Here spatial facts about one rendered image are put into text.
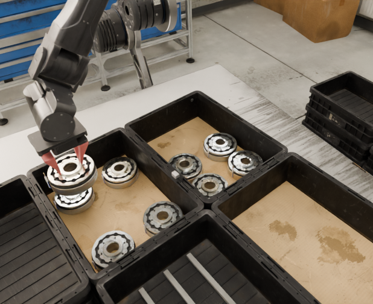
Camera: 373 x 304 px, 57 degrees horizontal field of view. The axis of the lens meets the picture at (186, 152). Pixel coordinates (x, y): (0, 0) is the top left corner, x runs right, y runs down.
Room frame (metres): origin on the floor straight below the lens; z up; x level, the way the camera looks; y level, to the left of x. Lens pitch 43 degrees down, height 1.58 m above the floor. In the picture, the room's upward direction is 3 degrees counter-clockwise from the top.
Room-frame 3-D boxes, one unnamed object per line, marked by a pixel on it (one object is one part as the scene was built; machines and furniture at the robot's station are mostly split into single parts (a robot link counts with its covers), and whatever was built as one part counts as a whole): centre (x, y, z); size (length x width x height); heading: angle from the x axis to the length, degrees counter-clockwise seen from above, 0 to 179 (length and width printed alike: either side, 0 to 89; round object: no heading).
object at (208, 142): (0.80, -0.11, 0.86); 0.10 x 0.10 x 0.01
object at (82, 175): (0.54, 0.26, 1.04); 0.10 x 0.10 x 0.01
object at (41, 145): (0.54, 0.26, 1.17); 0.10 x 0.07 x 0.07; 125
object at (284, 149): (0.75, -0.05, 0.92); 0.40 x 0.30 x 0.02; 36
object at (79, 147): (0.55, 0.25, 1.09); 0.07 x 0.07 x 0.09; 35
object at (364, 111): (1.38, -0.86, 0.37); 0.40 x 0.30 x 0.45; 28
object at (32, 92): (0.54, 0.25, 1.23); 0.07 x 0.06 x 0.07; 28
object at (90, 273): (0.58, 0.20, 0.92); 0.40 x 0.30 x 0.02; 36
